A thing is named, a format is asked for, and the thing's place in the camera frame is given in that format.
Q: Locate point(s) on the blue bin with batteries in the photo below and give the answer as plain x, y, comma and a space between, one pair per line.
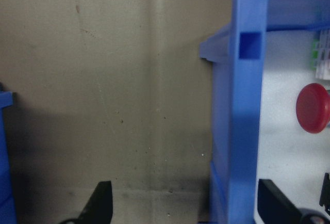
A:
5, 157

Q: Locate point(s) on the blue bin with mixed parts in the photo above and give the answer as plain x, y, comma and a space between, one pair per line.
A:
245, 105

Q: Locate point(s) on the dark electrical component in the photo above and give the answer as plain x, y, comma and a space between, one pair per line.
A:
326, 193

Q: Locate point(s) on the white foam bin liner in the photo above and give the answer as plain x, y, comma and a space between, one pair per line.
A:
281, 131

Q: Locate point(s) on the red mushroom push button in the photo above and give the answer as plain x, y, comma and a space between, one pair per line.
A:
313, 108

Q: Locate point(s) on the green white terminal block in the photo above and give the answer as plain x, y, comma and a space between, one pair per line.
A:
322, 53

